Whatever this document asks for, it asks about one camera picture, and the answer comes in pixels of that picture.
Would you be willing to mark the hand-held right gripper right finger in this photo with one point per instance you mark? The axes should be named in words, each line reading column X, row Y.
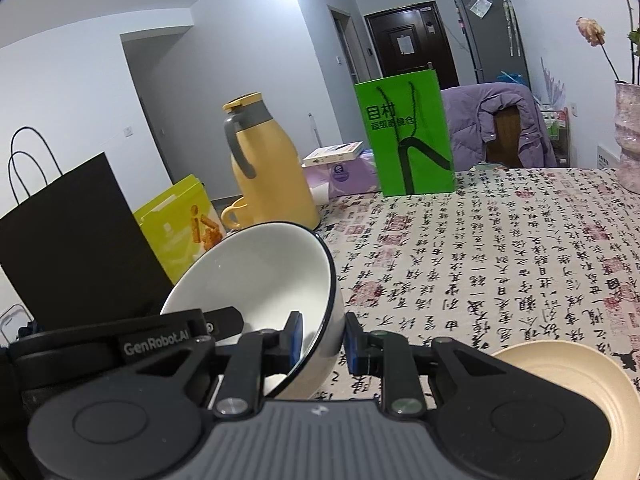
column 352, row 345

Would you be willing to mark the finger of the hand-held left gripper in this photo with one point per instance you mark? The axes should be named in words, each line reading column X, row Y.
column 225, row 322

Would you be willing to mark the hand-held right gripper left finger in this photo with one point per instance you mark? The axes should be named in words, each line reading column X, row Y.
column 296, row 341

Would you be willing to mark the white black-rimmed bowl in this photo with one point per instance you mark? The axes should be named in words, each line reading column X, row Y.
column 250, row 275

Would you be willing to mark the cream round plate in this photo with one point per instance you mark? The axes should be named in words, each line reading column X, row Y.
column 575, row 385

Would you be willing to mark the yellow mug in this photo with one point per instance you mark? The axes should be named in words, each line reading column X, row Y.
column 235, row 217

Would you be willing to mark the lime snack paper bag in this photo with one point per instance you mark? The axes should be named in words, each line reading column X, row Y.
column 165, row 230

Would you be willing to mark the black paper bag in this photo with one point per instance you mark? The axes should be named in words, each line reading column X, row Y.
column 75, row 240

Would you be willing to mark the yellow thermos jug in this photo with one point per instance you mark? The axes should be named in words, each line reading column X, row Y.
column 270, row 180

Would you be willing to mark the purple tissue pack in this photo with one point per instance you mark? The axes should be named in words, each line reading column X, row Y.
column 350, row 175

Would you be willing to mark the calligraphy printed tablecloth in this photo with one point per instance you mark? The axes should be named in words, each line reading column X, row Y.
column 500, row 260

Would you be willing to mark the white flat box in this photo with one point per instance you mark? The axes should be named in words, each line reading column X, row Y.
column 330, row 152

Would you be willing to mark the white mop pole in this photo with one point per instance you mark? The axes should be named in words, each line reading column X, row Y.
column 313, row 130

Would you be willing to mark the green paper bag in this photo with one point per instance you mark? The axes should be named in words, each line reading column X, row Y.
column 435, row 120

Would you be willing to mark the purple padded jacket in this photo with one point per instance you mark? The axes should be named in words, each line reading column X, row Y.
column 465, row 125

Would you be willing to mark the wooden chair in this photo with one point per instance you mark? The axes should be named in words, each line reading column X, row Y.
column 502, row 135

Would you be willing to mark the grey interior door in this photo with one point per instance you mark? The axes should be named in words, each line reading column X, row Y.
column 345, row 70

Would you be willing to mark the storage cart with bottles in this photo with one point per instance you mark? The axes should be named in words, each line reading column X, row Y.
column 554, row 135

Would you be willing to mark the blue plastic bag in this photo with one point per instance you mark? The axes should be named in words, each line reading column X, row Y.
column 515, row 79

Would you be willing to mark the grey refrigerator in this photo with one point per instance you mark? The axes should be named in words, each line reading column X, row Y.
column 490, row 45

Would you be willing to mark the pink ceramic vase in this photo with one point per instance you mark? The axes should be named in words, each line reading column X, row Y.
column 630, row 130

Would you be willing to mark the white folded umbrella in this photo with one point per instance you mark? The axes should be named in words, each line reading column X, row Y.
column 510, row 20

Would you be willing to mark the clear plastic bag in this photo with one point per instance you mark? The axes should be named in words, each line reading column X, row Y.
column 480, row 6

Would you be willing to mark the dried pink roses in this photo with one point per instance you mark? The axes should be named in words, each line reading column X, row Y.
column 591, row 30

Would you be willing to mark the white wall outlet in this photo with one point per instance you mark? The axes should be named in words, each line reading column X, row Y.
column 573, row 109

